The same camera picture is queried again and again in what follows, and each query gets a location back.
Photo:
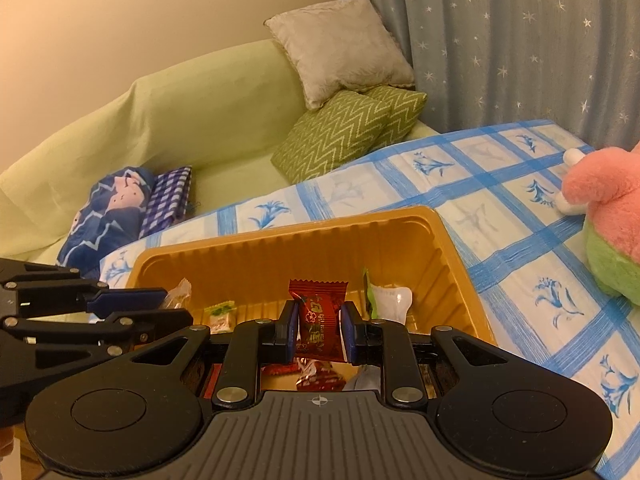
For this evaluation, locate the pink starfish plush toy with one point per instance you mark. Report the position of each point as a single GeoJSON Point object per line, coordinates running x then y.
{"type": "Point", "coordinates": [610, 220]}

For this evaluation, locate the silver green snack packet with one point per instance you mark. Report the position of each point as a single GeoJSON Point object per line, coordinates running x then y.
{"type": "Point", "coordinates": [390, 300]}

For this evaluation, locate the large red snack packet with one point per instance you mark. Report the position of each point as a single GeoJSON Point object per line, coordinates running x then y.
{"type": "Point", "coordinates": [277, 370]}

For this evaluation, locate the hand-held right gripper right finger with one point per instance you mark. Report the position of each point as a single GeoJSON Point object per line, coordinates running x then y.
{"type": "Point", "coordinates": [352, 335]}

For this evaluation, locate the grey star print curtain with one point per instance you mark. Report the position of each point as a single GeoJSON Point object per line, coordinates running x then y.
{"type": "Point", "coordinates": [500, 35]}

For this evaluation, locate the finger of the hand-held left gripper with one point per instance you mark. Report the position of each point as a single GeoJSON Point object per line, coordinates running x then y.
{"type": "Point", "coordinates": [150, 322]}
{"type": "Point", "coordinates": [125, 300]}

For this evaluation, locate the beige cushion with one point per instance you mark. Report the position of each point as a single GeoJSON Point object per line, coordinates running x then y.
{"type": "Point", "coordinates": [340, 50]}

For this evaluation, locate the green covered sofa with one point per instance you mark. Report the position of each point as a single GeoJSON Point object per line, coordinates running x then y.
{"type": "Point", "coordinates": [175, 125]}

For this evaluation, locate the red twisted candy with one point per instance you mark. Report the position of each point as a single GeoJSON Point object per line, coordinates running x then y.
{"type": "Point", "coordinates": [320, 380]}

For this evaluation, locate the yellow candy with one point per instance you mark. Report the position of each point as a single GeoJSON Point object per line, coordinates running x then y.
{"type": "Point", "coordinates": [221, 317]}

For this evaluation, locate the dark blue printed cushion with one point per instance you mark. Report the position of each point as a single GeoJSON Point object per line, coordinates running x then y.
{"type": "Point", "coordinates": [110, 220]}

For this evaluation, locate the orange plastic tray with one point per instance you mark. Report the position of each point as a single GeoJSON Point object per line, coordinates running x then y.
{"type": "Point", "coordinates": [300, 250]}

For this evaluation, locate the dark red candy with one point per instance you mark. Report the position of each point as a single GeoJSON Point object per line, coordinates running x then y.
{"type": "Point", "coordinates": [320, 320]}

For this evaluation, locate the green zigzag cushion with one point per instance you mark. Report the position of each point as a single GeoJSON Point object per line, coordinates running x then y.
{"type": "Point", "coordinates": [330, 135]}
{"type": "Point", "coordinates": [405, 110]}

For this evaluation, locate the brown candy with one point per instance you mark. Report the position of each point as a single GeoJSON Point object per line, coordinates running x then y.
{"type": "Point", "coordinates": [177, 297]}

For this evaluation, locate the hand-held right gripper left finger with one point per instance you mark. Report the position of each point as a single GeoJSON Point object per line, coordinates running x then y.
{"type": "Point", "coordinates": [285, 335]}

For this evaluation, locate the purple checked cushion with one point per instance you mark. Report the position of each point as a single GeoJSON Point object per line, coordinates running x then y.
{"type": "Point", "coordinates": [167, 195]}

